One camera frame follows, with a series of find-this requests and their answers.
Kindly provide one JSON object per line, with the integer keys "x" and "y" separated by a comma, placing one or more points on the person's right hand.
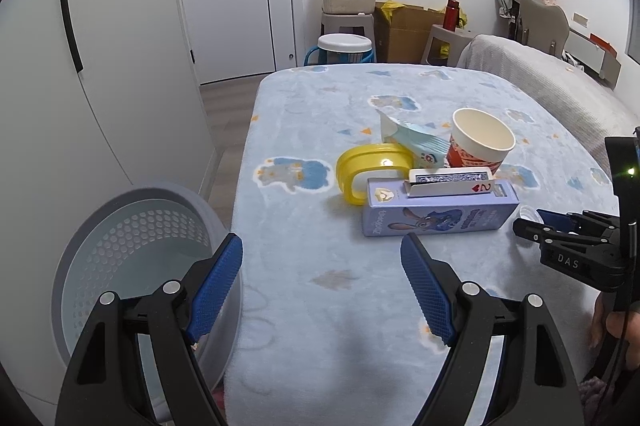
{"x": 631, "y": 331}

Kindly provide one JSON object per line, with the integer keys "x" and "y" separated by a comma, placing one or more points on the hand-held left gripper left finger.
{"x": 215, "y": 291}

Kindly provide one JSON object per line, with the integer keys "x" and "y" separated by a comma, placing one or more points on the beige chair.
{"x": 545, "y": 26}

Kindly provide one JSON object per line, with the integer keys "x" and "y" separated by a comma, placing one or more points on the purple cartoon box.
{"x": 450, "y": 218}

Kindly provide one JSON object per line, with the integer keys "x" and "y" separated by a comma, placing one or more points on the white wardrobe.
{"x": 75, "y": 116}

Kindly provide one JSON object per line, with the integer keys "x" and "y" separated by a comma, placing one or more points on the blue white wipes packet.
{"x": 415, "y": 141}

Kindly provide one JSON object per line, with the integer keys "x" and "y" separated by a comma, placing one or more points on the clear plastic lid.
{"x": 531, "y": 211}

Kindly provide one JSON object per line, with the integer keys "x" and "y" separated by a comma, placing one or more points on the red bottle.
{"x": 451, "y": 13}

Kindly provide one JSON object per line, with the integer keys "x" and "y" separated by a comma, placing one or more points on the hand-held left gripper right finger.
{"x": 427, "y": 291}

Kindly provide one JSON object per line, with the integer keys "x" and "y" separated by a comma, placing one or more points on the red printed paper cup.
{"x": 480, "y": 131}

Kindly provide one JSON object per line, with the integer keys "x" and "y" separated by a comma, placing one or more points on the playing card box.
{"x": 450, "y": 186}

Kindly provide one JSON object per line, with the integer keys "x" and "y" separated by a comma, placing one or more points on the beige plastic stool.
{"x": 445, "y": 41}

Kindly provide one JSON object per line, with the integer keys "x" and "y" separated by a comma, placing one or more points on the yellow plastic lid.
{"x": 350, "y": 161}

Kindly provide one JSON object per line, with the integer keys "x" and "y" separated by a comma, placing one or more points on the yellow plastic bag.
{"x": 391, "y": 8}

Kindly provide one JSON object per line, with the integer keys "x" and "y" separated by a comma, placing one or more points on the grey plastic stool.
{"x": 347, "y": 22}

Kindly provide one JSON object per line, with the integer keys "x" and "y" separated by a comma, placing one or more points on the grey perforated waste basket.
{"x": 100, "y": 231}

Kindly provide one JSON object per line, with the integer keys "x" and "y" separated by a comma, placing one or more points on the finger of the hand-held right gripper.
{"x": 555, "y": 218}
{"x": 531, "y": 230}

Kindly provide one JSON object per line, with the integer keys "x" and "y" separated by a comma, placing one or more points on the grey covered sofa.
{"x": 540, "y": 81}

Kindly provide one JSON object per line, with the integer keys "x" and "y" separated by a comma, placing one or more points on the white lidded blue bucket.
{"x": 342, "y": 48}

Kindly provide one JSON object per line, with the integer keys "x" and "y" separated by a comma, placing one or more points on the cardboard box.
{"x": 405, "y": 36}

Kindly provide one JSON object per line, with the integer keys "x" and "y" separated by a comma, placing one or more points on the blue printed blanket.
{"x": 310, "y": 131}

